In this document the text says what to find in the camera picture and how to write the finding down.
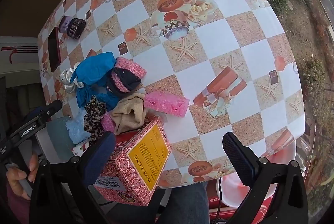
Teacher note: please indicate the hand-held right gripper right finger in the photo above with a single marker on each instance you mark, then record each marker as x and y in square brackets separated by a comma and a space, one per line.
[240, 158]

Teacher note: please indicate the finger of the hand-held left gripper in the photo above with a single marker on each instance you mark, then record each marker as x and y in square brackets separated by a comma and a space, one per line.
[53, 107]

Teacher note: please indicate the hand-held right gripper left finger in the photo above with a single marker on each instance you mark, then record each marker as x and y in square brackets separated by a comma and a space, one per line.
[100, 158]

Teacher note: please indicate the white grey cardboard box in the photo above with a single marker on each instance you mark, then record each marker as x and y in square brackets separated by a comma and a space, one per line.
[58, 135]

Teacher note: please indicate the leopard print cloth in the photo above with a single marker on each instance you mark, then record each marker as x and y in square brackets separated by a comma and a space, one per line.
[94, 114]

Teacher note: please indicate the pink navy knitted sock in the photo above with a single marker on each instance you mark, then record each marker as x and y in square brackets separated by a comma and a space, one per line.
[125, 77]

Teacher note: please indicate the person's left hand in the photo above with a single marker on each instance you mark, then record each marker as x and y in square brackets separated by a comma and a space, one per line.
[18, 177]

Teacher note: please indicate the tissue packet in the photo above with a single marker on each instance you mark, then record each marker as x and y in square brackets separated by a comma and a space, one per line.
[78, 149]

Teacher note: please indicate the silver dotted bow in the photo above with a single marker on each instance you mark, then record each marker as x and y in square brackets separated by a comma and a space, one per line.
[68, 80]

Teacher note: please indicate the light blue fluffy cloth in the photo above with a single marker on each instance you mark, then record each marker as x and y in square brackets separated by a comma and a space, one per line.
[77, 130]

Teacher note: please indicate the pink patterned carton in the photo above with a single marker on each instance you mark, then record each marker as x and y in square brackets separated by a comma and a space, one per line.
[135, 169]

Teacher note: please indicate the white plastic basin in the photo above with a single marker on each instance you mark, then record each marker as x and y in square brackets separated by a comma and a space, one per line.
[232, 195]

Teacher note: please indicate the beige sock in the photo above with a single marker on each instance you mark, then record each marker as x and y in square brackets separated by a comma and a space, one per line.
[127, 111]

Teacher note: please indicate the smartphone in red case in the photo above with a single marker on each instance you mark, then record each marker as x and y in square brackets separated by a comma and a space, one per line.
[54, 49]

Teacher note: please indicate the person's leg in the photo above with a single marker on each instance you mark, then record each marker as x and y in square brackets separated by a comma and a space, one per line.
[188, 203]

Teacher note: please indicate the purple black knitted sock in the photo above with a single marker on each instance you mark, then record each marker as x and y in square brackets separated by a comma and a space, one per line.
[71, 26]

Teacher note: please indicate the patterned checkered tablecloth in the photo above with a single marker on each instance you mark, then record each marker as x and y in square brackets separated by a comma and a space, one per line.
[208, 17]

